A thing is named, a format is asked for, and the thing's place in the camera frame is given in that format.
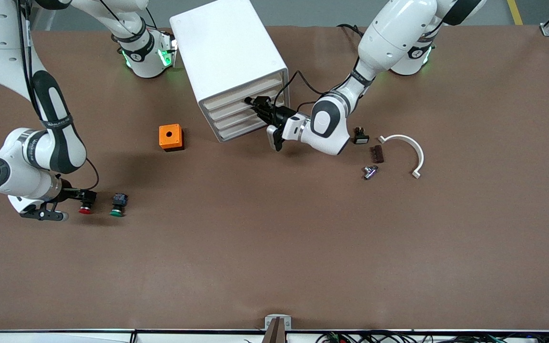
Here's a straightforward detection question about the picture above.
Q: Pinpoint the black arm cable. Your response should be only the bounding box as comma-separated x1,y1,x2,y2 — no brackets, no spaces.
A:
274,71,351,120
13,0,101,192

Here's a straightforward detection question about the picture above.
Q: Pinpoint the white half-ring pipe clamp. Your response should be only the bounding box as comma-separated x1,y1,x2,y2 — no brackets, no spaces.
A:
378,134,425,180

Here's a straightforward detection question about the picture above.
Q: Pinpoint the green mushroom push button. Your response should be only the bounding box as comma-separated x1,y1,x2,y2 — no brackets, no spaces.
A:
110,192,129,218

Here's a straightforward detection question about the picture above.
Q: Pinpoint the white plastic drawer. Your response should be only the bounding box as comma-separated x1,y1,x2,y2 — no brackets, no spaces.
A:
199,71,288,114
214,113,281,143
203,83,288,125
209,98,277,134

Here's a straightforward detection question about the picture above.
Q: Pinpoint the orange button enclosure box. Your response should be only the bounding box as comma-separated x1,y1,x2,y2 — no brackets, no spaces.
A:
159,124,185,152

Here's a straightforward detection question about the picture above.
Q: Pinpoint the metal table edge bracket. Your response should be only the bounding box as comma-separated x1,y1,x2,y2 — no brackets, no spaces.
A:
262,314,293,343

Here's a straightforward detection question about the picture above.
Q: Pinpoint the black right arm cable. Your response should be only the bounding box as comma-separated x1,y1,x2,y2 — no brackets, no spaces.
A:
13,0,101,192

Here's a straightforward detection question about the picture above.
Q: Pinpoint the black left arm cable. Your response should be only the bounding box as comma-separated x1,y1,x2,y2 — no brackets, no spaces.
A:
274,71,351,120

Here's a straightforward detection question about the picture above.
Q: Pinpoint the white plastic drawer cabinet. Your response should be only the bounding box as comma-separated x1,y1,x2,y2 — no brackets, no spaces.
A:
169,0,291,143

